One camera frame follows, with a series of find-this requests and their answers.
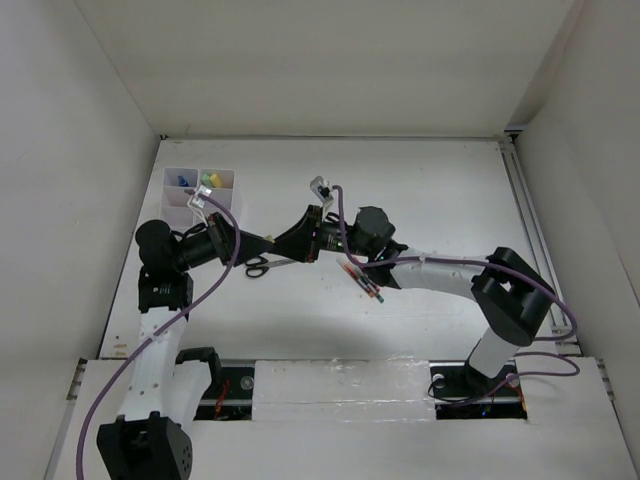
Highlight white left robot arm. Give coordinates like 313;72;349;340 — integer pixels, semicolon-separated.
97;213;273;479

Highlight yellow highlighter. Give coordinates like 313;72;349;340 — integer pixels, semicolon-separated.
209;173;225;188

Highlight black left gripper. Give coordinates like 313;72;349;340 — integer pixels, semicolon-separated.
172;212;272;272

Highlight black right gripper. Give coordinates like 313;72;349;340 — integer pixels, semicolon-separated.
270;204;374;263

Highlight black handled scissors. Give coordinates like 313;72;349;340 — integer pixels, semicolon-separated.
245;256;294;279

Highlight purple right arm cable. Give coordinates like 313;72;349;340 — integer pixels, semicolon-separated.
332;185;581;401

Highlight red white marker pen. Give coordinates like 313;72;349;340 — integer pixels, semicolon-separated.
337;258;375;298

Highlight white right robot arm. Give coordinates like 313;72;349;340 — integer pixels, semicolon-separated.
272;206;555;396

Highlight white compartment organizer box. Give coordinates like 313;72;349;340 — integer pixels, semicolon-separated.
159;167;242;233

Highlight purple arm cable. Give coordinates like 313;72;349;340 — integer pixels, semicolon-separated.
74;187;244;480
332;185;581;401

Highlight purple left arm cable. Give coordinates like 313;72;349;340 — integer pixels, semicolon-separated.
74;187;244;480

